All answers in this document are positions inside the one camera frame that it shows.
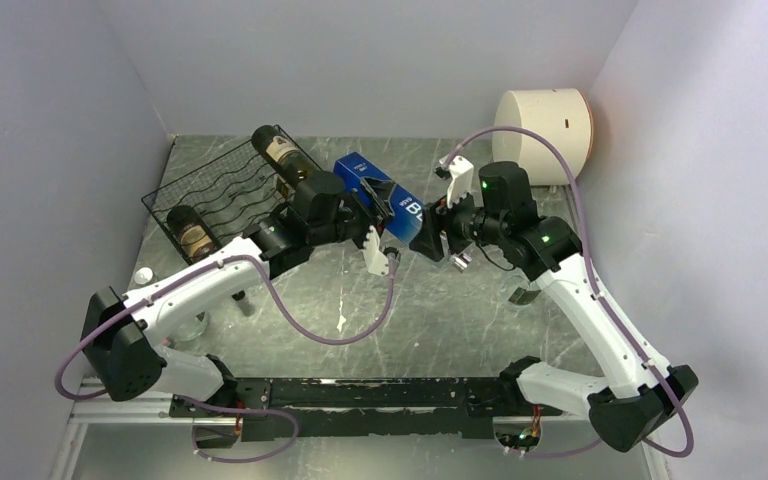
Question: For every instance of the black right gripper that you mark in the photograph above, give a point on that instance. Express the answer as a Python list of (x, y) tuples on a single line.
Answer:
[(440, 219)]

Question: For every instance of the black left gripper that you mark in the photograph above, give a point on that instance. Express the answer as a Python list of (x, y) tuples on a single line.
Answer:
[(379, 209)]

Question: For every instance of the clear bottle white cap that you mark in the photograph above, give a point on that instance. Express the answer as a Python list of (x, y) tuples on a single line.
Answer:
[(518, 292)]

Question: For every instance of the green wine bottle black neck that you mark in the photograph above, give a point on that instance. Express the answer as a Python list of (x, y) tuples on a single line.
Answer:
[(283, 155)]

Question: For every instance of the green wine bottle silver neck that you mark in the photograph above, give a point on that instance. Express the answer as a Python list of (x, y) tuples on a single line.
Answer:
[(188, 232)]

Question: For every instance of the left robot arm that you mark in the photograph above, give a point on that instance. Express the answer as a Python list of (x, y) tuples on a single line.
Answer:
[(123, 334)]

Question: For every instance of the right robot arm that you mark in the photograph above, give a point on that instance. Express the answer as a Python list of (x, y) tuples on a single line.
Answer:
[(639, 388)]

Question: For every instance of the cream cylindrical container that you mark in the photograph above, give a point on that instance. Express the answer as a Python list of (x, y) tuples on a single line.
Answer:
[(563, 117)]

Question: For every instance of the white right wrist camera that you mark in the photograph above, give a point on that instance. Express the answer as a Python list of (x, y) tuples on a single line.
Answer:
[(459, 171)]

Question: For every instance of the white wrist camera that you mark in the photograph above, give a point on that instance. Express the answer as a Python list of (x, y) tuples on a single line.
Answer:
[(459, 171), (379, 261)]

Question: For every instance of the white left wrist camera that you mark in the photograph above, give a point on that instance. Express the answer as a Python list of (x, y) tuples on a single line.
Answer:
[(379, 261)]

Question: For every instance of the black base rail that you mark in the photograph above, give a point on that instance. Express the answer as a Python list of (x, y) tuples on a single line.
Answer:
[(272, 408)]

